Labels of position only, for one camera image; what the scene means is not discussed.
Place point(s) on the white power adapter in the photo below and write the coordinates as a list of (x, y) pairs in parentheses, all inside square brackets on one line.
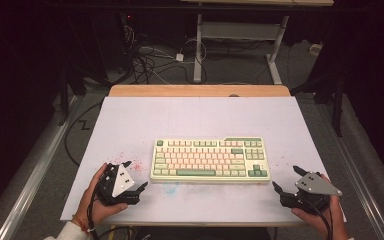
[(179, 57)]

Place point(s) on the white desk frame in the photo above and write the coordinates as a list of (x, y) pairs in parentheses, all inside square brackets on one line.
[(240, 30)]

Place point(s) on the small white box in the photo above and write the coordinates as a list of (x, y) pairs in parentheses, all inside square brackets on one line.
[(315, 49)]

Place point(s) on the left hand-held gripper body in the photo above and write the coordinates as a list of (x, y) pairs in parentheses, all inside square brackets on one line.
[(121, 181)]

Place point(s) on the metal floor rail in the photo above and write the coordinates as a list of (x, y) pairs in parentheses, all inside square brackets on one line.
[(360, 180), (33, 180)]

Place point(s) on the white table mat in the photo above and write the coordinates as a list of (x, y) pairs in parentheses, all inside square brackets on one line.
[(196, 116)]

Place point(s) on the wooden table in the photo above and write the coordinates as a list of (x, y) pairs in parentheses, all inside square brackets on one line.
[(196, 90)]

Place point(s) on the black stand leg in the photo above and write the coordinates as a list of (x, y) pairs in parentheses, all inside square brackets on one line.
[(63, 100), (338, 110)]

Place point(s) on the person's right hand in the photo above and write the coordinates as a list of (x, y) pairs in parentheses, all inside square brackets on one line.
[(325, 223)]

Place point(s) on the cream and green keyboard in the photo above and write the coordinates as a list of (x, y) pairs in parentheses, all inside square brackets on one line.
[(210, 160)]

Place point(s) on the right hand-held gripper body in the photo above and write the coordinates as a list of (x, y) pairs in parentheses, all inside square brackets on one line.
[(316, 185)]

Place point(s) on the person's left hand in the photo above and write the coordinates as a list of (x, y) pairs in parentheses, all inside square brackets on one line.
[(96, 208)]

